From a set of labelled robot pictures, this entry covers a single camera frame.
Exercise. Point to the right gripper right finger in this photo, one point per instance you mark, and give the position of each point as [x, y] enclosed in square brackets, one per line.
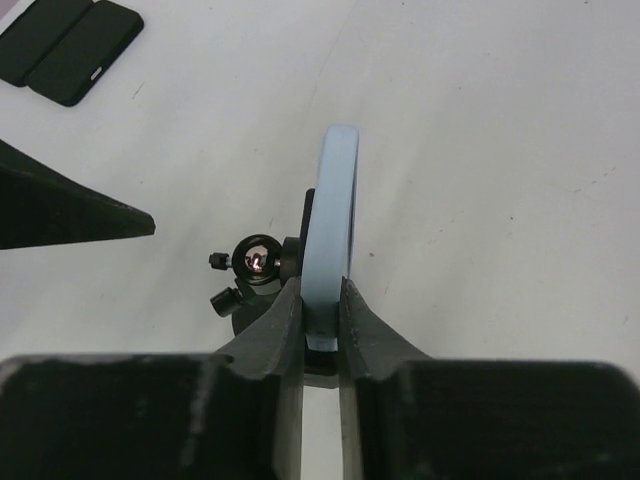
[405, 415]

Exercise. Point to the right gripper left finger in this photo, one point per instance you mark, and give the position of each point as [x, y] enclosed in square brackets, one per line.
[235, 413]

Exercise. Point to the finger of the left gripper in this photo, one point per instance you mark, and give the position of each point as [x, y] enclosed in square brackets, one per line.
[40, 207]

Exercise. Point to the black phone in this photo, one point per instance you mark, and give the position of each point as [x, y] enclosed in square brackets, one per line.
[86, 52]
[34, 33]

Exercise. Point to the black round base phone stand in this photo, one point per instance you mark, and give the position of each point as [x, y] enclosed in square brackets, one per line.
[265, 309]

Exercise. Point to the phone with light blue case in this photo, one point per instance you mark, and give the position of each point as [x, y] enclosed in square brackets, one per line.
[330, 236]

